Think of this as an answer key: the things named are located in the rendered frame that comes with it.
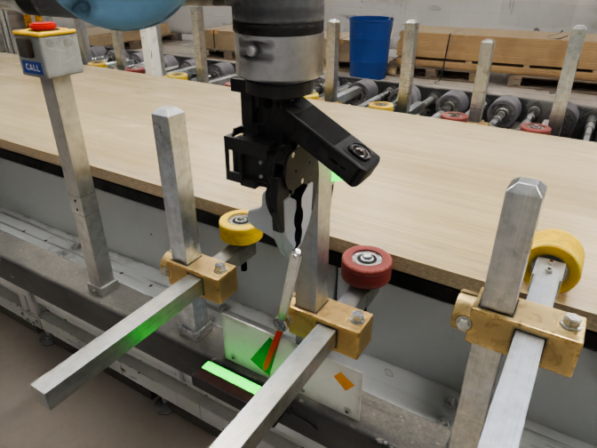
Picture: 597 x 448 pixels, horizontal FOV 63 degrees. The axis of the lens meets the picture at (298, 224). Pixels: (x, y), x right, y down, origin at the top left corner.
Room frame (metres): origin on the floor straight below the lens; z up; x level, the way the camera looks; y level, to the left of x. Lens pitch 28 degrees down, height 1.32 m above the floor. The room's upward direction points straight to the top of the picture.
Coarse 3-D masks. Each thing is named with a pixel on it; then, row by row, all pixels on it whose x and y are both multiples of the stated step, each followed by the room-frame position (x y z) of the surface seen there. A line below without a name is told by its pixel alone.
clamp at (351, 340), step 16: (336, 304) 0.58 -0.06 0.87; (304, 320) 0.56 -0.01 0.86; (320, 320) 0.55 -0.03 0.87; (336, 320) 0.54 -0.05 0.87; (368, 320) 0.55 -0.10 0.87; (304, 336) 0.56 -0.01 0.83; (336, 336) 0.53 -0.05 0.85; (352, 336) 0.52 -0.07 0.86; (368, 336) 0.55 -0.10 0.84; (352, 352) 0.52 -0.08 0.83
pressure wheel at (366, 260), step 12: (348, 252) 0.67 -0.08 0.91; (360, 252) 0.67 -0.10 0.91; (372, 252) 0.67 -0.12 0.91; (384, 252) 0.67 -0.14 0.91; (348, 264) 0.63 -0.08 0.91; (360, 264) 0.63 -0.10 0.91; (372, 264) 0.64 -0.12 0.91; (384, 264) 0.63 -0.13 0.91; (348, 276) 0.63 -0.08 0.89; (360, 276) 0.62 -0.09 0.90; (372, 276) 0.61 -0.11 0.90; (384, 276) 0.62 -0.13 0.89; (360, 288) 0.62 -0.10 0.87; (372, 288) 0.61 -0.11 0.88
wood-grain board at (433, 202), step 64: (0, 64) 2.31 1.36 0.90; (0, 128) 1.35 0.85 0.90; (128, 128) 1.35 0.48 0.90; (192, 128) 1.35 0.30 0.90; (384, 128) 1.35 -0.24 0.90; (448, 128) 1.35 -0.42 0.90; (256, 192) 0.91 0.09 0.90; (384, 192) 0.91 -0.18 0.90; (448, 192) 0.91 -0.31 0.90; (576, 192) 0.91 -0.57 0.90; (448, 256) 0.67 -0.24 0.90
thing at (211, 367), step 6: (204, 366) 0.63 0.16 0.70; (210, 366) 0.63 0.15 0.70; (216, 366) 0.63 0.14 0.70; (216, 372) 0.61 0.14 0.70; (222, 372) 0.61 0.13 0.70; (228, 372) 0.61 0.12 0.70; (228, 378) 0.60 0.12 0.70; (234, 378) 0.60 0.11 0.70; (240, 378) 0.60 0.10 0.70; (240, 384) 0.59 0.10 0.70; (246, 384) 0.59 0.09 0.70; (252, 384) 0.59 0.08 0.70; (252, 390) 0.57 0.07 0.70; (258, 390) 0.57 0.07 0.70
